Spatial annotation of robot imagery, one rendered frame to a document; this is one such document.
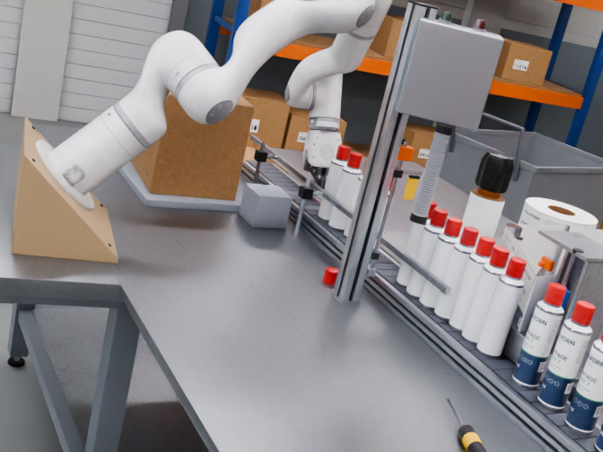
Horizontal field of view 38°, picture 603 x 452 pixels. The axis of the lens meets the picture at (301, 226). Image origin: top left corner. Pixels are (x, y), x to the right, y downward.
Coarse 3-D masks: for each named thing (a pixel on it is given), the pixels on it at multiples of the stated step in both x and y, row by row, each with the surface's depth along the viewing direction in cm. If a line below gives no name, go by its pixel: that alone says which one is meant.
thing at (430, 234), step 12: (432, 216) 192; (444, 216) 190; (432, 228) 191; (444, 228) 193; (420, 240) 194; (432, 240) 191; (420, 252) 193; (432, 252) 192; (420, 264) 194; (420, 276) 194; (408, 288) 196; (420, 288) 195
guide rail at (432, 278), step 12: (288, 168) 247; (312, 180) 237; (324, 192) 229; (336, 204) 223; (348, 216) 218; (384, 240) 204; (396, 252) 199; (408, 264) 195; (432, 276) 187; (444, 288) 183
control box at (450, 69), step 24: (432, 24) 172; (456, 24) 179; (432, 48) 173; (456, 48) 172; (480, 48) 172; (408, 72) 175; (432, 72) 174; (456, 72) 174; (480, 72) 173; (408, 96) 176; (432, 96) 176; (456, 96) 175; (480, 96) 174; (432, 120) 178; (456, 120) 176; (480, 120) 176
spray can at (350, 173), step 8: (352, 152) 224; (352, 160) 223; (360, 160) 223; (344, 168) 224; (352, 168) 224; (344, 176) 224; (352, 176) 223; (344, 184) 224; (352, 184) 224; (336, 192) 227; (344, 192) 225; (352, 192) 225; (344, 200) 225; (336, 208) 227; (336, 216) 227; (344, 216) 227; (328, 224) 229; (336, 224) 228; (344, 224) 228
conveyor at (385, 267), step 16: (272, 176) 262; (288, 192) 250; (304, 208) 240; (384, 256) 217; (384, 272) 207; (400, 288) 199; (416, 304) 192; (496, 368) 171; (512, 368) 172; (512, 384) 166; (528, 400) 161; (560, 416) 158; (576, 432) 153; (592, 448) 149
